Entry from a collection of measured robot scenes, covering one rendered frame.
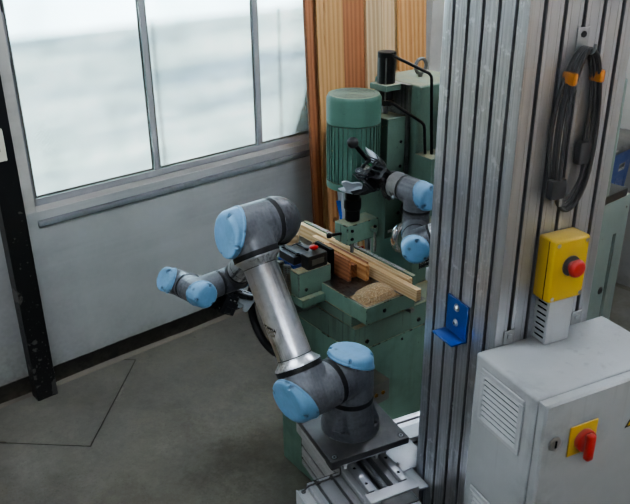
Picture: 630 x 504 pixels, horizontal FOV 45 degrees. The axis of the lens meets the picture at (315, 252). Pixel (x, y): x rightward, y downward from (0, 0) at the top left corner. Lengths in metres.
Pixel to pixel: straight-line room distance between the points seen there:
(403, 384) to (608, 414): 1.29
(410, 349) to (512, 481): 1.17
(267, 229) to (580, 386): 0.78
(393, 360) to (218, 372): 1.29
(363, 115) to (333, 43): 1.64
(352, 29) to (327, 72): 0.29
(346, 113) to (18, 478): 1.94
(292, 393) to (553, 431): 0.61
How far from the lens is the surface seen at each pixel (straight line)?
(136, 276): 3.78
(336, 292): 2.48
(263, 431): 3.34
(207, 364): 3.79
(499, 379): 1.53
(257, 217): 1.79
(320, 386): 1.80
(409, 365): 2.73
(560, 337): 1.64
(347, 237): 2.54
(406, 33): 4.38
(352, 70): 4.15
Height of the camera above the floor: 2.05
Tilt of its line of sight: 25 degrees down
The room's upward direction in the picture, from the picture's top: 1 degrees counter-clockwise
